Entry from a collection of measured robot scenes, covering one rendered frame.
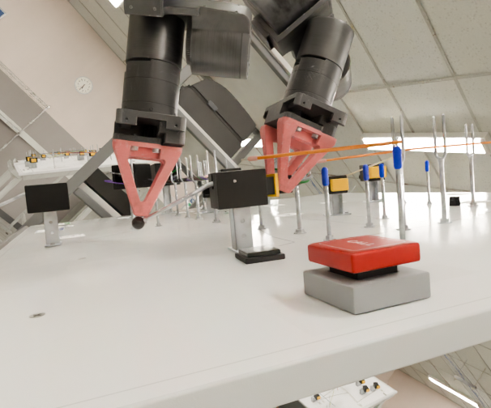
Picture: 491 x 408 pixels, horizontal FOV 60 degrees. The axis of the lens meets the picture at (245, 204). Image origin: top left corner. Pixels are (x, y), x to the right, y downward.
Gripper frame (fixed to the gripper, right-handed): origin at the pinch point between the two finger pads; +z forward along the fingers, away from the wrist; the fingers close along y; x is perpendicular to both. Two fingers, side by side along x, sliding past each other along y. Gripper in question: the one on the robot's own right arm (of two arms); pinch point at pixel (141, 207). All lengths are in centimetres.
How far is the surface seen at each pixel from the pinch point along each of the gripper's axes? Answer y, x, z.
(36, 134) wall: 736, 141, -74
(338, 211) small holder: 25.0, -36.7, -1.0
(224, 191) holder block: -1.7, -8.3, -2.5
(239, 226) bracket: -0.7, -10.6, 1.2
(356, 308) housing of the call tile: -25.3, -10.6, 3.5
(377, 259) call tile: -24.8, -12.1, 0.8
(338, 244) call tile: -21.7, -11.2, 0.4
